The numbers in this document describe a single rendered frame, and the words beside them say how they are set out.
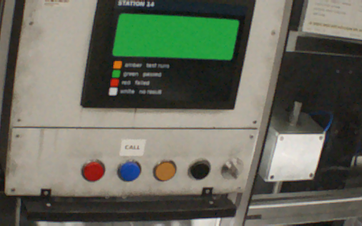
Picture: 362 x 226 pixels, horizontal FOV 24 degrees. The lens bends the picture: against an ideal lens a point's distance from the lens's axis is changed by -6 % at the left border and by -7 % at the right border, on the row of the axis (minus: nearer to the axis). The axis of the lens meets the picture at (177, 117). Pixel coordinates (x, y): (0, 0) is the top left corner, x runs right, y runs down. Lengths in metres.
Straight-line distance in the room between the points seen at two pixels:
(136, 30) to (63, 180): 0.27
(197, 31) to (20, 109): 0.29
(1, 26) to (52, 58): 0.10
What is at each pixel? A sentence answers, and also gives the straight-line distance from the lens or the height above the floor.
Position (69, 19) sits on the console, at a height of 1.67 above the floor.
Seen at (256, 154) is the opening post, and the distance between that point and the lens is 1.49.
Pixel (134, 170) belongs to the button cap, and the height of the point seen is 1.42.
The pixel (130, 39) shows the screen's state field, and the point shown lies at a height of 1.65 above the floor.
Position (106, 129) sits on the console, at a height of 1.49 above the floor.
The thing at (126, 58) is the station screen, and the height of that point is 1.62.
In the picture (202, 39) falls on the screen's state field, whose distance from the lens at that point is 1.32.
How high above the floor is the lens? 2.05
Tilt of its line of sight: 23 degrees down
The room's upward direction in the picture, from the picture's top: 11 degrees clockwise
